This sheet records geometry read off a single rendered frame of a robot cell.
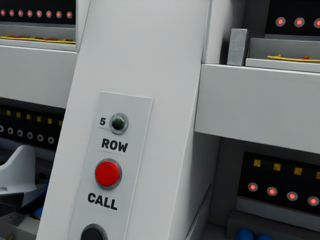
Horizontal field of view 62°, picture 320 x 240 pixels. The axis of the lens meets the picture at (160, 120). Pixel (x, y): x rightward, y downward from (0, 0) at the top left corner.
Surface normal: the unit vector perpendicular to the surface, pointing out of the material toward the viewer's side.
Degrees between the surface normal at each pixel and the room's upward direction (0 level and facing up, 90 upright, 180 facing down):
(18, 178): 90
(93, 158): 90
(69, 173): 90
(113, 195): 90
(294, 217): 109
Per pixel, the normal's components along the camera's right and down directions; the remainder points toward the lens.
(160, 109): -0.31, -0.14
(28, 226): 0.08, -0.97
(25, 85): -0.36, 0.18
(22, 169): 0.90, 0.14
